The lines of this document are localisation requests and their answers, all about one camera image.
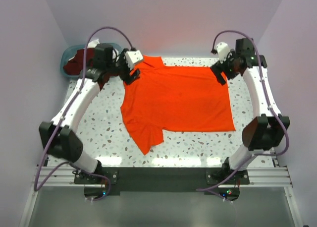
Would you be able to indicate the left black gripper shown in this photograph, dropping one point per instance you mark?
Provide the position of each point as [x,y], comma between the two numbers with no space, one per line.
[127,78]

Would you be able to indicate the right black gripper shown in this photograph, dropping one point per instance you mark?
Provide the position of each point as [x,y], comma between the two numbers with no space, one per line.
[217,71]

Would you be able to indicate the orange t shirt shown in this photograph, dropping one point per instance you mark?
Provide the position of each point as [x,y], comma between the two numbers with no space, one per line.
[174,98]

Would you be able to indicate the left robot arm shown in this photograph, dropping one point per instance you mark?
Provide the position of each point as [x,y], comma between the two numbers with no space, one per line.
[58,136]

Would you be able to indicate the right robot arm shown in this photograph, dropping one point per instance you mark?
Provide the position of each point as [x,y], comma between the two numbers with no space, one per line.
[268,126]

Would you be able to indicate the white t shirt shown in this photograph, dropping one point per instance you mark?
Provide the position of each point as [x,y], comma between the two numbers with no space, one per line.
[116,48]

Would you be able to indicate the dark red t shirt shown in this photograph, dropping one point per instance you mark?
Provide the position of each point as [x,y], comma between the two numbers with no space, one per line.
[75,65]

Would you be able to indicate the teal plastic basket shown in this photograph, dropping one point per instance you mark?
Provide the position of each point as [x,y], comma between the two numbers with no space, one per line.
[65,61]

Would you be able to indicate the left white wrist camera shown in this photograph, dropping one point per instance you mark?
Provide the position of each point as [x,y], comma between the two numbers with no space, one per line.
[133,58]

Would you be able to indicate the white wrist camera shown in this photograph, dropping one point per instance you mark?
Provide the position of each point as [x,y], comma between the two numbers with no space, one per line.
[223,50]
[133,58]

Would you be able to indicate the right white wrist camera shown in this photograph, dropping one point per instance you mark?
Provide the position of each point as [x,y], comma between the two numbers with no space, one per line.
[223,50]

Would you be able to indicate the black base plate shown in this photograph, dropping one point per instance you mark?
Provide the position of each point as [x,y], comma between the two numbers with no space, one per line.
[121,179]

